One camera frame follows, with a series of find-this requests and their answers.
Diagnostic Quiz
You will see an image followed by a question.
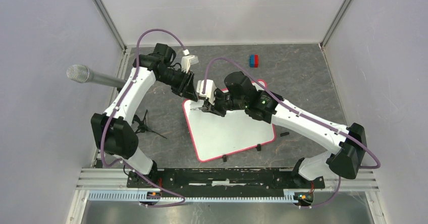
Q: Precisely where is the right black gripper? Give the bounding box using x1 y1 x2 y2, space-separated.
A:
202 88 247 118

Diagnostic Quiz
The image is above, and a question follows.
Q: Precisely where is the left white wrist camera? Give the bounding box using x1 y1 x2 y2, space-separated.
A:
181 49 199 73

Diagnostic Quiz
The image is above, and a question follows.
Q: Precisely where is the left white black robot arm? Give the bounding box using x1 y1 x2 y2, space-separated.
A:
91 43 199 188

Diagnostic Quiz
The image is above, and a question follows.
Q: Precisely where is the white whiteboard marker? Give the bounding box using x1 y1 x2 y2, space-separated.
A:
190 107 203 111

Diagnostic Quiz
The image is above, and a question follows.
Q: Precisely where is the grey microphone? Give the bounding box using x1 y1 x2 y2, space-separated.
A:
66 65 126 88

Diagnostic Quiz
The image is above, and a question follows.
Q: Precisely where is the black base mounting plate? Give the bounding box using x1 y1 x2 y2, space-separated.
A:
148 167 325 198

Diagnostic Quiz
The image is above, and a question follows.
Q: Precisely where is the blue and red eraser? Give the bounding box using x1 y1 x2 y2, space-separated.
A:
249 54 259 68

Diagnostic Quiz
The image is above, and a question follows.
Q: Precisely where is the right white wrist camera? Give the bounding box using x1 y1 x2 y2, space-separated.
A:
196 79 217 105

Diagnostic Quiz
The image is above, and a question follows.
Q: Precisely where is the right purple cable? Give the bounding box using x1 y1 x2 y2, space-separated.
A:
202 57 382 210

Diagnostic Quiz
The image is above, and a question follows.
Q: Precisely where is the blue toothed cable rail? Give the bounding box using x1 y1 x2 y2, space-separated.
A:
88 190 298 203

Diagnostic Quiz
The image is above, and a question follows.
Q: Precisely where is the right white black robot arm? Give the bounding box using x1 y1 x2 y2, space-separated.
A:
196 71 366 188

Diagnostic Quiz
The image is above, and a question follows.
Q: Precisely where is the pink framed whiteboard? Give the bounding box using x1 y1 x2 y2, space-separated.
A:
182 100 276 162

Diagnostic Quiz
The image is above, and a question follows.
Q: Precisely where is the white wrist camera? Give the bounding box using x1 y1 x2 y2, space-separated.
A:
181 49 199 73
196 79 217 105

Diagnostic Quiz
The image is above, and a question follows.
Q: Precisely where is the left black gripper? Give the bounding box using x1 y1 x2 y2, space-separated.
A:
157 68 198 102

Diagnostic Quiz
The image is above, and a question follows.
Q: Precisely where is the black microphone stand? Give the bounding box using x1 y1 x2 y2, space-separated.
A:
132 110 167 139

